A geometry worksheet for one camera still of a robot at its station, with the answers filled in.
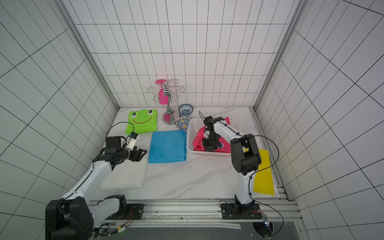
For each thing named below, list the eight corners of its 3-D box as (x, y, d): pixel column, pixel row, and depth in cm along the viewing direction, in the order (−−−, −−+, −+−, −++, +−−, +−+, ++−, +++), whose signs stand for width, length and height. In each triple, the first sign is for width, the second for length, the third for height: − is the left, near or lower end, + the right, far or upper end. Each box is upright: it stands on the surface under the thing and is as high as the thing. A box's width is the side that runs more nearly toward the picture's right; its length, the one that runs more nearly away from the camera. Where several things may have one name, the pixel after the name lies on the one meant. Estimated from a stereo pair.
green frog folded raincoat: (126, 134, 106) (125, 132, 104) (130, 113, 119) (128, 111, 117) (157, 130, 108) (156, 128, 106) (157, 110, 122) (156, 108, 120)
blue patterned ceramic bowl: (176, 112, 118) (176, 108, 115) (185, 104, 124) (185, 101, 121) (187, 118, 114) (186, 115, 111) (195, 110, 119) (195, 107, 117)
